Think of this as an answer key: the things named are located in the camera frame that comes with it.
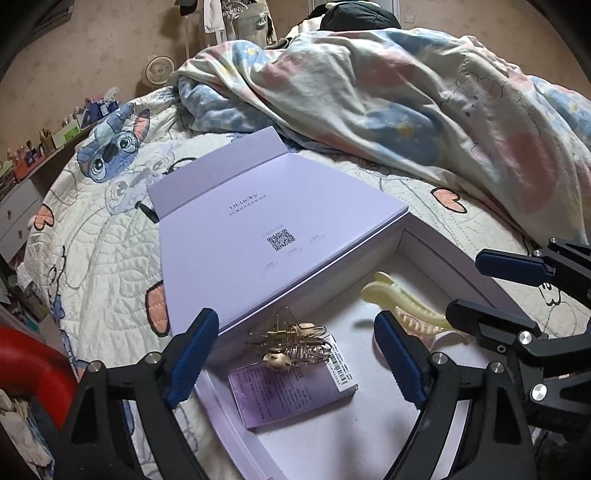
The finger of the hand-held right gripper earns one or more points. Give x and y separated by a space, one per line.
489 321
508 267

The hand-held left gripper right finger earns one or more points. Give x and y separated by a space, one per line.
401 364

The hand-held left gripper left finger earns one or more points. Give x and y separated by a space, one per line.
191 360

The cream hair claw clip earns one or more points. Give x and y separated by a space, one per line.
392 300

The gold beaded hair clip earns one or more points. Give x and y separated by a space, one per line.
281 344

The small purple carton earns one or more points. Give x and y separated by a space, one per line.
286 397

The lavender cardboard box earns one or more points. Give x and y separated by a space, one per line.
258 221

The red curved plastic object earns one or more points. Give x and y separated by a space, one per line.
32 364

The crumpled white cloth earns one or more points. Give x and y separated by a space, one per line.
18 424

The pastel floral duvet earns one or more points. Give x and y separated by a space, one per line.
369 101

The white drawer cabinet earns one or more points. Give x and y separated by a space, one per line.
18 212

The black garment pile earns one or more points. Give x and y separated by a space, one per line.
360 18

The small white desk fan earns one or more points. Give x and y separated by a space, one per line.
159 70

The hanging light clothes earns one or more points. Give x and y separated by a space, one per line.
240 23

